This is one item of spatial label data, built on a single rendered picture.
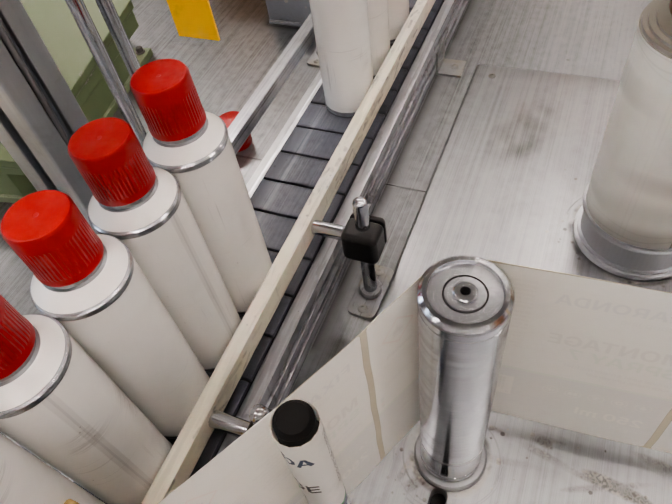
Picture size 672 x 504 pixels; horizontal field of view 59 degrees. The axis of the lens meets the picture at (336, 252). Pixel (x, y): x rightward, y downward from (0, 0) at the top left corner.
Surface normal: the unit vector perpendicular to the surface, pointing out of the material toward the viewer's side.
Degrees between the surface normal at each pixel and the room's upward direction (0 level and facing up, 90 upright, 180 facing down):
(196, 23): 90
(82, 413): 90
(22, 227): 2
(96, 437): 90
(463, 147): 0
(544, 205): 0
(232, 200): 90
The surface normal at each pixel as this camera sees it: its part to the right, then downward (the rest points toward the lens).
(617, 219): -0.77, 0.58
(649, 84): -0.89, 0.41
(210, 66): -0.12, -0.61
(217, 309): 0.84, 0.36
